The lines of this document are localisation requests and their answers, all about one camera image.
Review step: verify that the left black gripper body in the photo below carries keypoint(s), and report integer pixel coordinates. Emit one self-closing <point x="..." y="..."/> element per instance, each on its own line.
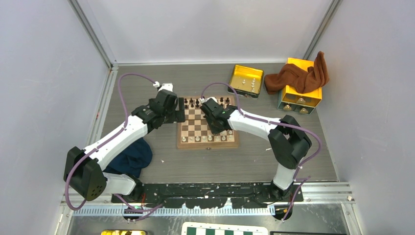
<point x="172" y="115"/>

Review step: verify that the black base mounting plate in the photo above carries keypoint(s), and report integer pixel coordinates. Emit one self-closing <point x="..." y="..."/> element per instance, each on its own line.
<point x="210" y="195"/>

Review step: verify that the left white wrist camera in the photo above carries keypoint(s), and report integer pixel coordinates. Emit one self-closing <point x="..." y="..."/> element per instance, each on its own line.
<point x="163" y="86"/>

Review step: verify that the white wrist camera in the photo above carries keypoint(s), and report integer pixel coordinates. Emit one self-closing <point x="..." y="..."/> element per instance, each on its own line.
<point x="163" y="86"/>
<point x="204" y="100"/>

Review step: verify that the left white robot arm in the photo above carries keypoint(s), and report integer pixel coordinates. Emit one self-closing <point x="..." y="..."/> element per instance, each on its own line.
<point x="84" y="169"/>

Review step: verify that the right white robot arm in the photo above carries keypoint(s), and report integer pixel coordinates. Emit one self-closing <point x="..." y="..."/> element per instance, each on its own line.
<point x="289" y="145"/>

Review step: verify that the gold metal tin tray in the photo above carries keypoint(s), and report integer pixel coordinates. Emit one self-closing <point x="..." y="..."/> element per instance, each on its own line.
<point x="246" y="81"/>

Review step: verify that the wooden chess board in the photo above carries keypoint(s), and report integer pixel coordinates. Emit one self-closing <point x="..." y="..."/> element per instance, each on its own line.
<point x="195" y="125"/>

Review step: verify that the brown cloth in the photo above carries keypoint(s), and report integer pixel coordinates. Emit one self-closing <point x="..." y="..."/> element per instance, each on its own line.
<point x="303" y="81"/>

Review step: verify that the dark blue cloth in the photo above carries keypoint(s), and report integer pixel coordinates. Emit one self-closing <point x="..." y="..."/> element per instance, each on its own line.
<point x="132" y="159"/>

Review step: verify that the green checkered calibration board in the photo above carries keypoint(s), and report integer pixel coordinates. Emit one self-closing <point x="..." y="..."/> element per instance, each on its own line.
<point x="196" y="228"/>

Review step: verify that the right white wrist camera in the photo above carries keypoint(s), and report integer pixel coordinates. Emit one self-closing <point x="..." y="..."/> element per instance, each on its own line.
<point x="204" y="100"/>

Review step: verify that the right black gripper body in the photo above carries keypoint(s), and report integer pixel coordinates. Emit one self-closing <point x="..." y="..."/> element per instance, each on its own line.
<point x="213" y="127"/>

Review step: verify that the yellow drawer box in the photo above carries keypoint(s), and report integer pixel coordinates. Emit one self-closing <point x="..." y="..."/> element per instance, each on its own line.
<point x="290" y="100"/>

